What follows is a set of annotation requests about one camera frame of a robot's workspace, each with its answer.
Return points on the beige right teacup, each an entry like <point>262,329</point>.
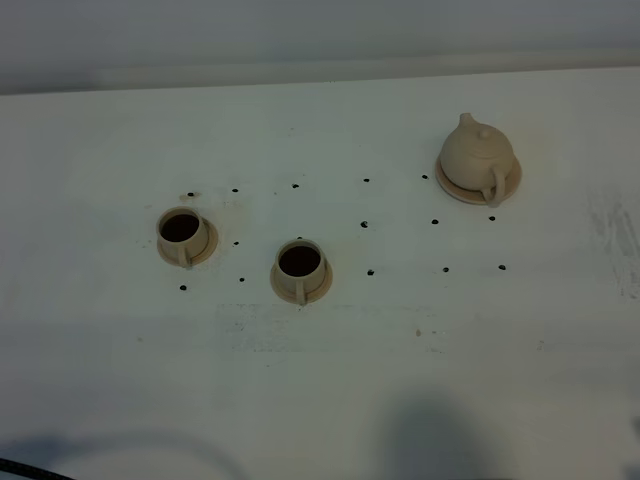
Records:
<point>300,258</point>

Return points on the beige left cup saucer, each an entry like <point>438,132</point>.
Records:
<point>193,250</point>

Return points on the beige right cup saucer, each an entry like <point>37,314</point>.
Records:
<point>303,290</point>

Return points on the beige teacup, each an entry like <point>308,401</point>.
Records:
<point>300,258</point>
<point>175,224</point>

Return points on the beige cup saucer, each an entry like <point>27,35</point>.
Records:
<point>303,290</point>
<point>193,250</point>

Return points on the beige teapot saucer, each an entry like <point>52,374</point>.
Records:
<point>512,183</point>

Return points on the beige teapot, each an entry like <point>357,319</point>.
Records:
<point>478,157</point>

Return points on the beige left teacup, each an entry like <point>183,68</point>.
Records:
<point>175,224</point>

